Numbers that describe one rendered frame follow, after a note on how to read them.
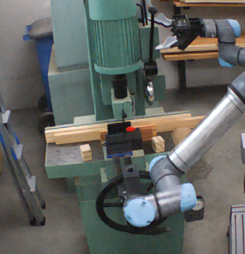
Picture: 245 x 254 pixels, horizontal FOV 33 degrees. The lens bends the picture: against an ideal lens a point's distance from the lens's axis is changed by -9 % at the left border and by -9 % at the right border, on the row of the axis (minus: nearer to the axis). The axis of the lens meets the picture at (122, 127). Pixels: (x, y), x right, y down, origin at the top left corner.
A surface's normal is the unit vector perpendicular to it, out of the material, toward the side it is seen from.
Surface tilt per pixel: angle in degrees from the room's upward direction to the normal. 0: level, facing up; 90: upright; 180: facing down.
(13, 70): 90
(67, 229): 0
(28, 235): 0
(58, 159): 0
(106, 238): 90
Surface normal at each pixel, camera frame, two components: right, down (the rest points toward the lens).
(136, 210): 0.04, -0.03
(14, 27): 0.11, 0.47
